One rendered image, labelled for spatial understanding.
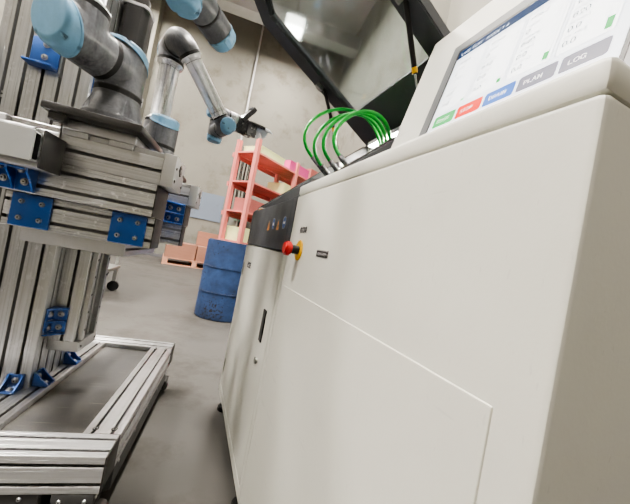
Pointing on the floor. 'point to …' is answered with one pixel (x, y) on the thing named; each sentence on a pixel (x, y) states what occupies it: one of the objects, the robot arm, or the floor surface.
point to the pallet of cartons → (194, 253)
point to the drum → (220, 280)
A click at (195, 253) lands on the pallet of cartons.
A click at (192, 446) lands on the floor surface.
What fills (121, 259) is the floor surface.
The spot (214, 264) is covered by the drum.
